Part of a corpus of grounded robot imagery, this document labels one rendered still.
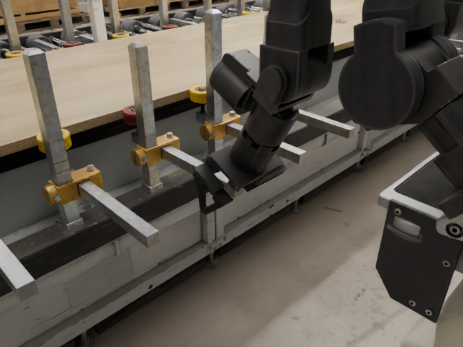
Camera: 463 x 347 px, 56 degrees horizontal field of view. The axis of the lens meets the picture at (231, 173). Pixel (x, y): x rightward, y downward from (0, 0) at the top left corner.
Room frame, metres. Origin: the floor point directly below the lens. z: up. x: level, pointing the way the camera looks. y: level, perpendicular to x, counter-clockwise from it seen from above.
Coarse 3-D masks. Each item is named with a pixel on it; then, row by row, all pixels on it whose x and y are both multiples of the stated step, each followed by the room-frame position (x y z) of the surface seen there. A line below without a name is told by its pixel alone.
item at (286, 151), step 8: (200, 112) 1.35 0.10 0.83; (200, 120) 1.33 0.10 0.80; (232, 128) 1.23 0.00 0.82; (240, 128) 1.22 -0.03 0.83; (288, 144) 1.11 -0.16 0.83; (280, 152) 1.09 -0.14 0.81; (288, 152) 1.07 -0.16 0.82; (296, 152) 1.06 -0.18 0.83; (304, 152) 1.06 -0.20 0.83; (296, 160) 1.05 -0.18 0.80; (304, 160) 1.06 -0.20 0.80
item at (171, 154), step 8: (136, 136) 1.15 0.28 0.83; (168, 152) 1.05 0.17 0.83; (176, 152) 1.05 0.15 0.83; (168, 160) 1.05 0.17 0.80; (176, 160) 1.02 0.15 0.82; (184, 160) 1.00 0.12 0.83; (192, 160) 1.00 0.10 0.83; (184, 168) 1.00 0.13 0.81; (192, 168) 0.98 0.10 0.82; (216, 176) 0.92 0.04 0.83; (224, 176) 0.92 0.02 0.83; (224, 184) 0.89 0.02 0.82; (232, 192) 0.87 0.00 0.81; (240, 192) 0.88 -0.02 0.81
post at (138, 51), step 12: (132, 48) 1.06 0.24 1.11; (144, 48) 1.06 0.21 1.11; (132, 60) 1.06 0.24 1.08; (144, 60) 1.06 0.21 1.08; (132, 72) 1.06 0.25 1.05; (144, 72) 1.06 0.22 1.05; (132, 84) 1.07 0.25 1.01; (144, 84) 1.06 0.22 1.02; (144, 96) 1.05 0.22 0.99; (144, 108) 1.05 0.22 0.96; (144, 120) 1.05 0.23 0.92; (144, 132) 1.05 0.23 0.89; (144, 144) 1.05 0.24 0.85; (156, 144) 1.07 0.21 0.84; (144, 168) 1.06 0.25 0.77; (156, 168) 1.06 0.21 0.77; (144, 180) 1.07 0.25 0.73; (156, 180) 1.06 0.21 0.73
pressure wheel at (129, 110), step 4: (124, 108) 1.18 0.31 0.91; (128, 108) 1.18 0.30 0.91; (132, 108) 1.18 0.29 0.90; (124, 112) 1.15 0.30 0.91; (128, 112) 1.14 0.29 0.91; (132, 112) 1.14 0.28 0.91; (124, 116) 1.15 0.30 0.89; (128, 116) 1.14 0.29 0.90; (132, 116) 1.13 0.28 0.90; (124, 120) 1.15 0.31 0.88; (128, 120) 1.14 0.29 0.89; (132, 120) 1.13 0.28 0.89; (128, 124) 1.14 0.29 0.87; (132, 124) 1.13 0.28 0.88; (136, 124) 1.13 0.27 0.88
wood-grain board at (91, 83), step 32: (352, 0) 3.29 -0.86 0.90; (160, 32) 2.22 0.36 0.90; (192, 32) 2.22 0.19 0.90; (224, 32) 2.22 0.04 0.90; (256, 32) 2.22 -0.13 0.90; (352, 32) 2.22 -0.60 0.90; (0, 64) 1.65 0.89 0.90; (64, 64) 1.65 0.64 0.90; (96, 64) 1.65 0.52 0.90; (128, 64) 1.65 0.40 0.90; (160, 64) 1.65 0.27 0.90; (192, 64) 1.65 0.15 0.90; (0, 96) 1.29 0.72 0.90; (64, 96) 1.29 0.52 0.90; (96, 96) 1.29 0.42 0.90; (128, 96) 1.29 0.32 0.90; (160, 96) 1.29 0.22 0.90; (0, 128) 1.05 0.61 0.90; (32, 128) 1.05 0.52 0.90; (64, 128) 1.06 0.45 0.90
